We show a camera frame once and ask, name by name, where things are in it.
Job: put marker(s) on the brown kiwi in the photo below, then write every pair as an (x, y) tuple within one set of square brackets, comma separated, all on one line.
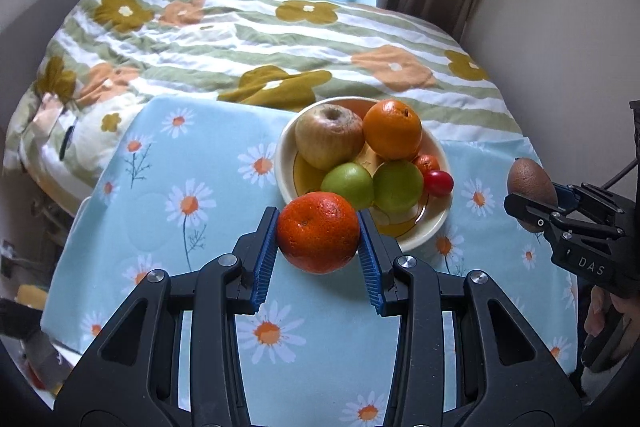
[(530, 179)]

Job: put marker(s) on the small orange tangerine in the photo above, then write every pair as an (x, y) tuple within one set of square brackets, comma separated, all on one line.
[(428, 163)]

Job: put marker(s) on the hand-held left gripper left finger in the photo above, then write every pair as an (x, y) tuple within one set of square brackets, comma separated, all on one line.
[(265, 257)]

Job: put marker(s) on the person's right hand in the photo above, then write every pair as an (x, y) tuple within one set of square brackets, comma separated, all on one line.
[(596, 312)]

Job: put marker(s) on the cream yellow plate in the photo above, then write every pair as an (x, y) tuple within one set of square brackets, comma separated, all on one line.
[(425, 222)]

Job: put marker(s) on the large orange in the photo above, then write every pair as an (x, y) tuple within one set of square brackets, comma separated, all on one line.
[(392, 129)]

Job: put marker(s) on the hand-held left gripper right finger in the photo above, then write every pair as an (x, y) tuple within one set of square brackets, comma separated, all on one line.
[(370, 257)]

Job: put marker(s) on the red yellow apple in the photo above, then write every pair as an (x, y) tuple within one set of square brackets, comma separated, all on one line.
[(327, 137)]

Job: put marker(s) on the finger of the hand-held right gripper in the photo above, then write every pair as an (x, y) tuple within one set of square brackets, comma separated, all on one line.
[(585, 197), (550, 214)]

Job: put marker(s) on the deep orange tangerine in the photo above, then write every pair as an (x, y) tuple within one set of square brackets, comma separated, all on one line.
[(317, 232)]

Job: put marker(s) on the striped floral blanket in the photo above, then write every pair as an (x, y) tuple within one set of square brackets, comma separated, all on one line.
[(225, 47)]

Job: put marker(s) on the light blue daisy tablecloth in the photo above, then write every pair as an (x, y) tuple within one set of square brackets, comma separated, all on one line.
[(200, 167)]

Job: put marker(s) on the green lime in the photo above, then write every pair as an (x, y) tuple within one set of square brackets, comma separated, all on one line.
[(347, 187), (397, 187)]

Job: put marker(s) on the oblong red tomato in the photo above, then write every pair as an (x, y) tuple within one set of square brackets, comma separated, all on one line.
[(439, 183)]

